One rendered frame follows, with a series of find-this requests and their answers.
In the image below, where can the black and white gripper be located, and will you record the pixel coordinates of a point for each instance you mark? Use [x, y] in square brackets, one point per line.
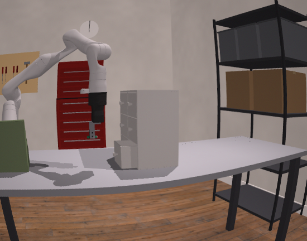
[97, 94]

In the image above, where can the white chest of drawers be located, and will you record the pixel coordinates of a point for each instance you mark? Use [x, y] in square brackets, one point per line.
[157, 128]

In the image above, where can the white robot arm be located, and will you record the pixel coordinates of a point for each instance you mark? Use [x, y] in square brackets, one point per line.
[73, 40]

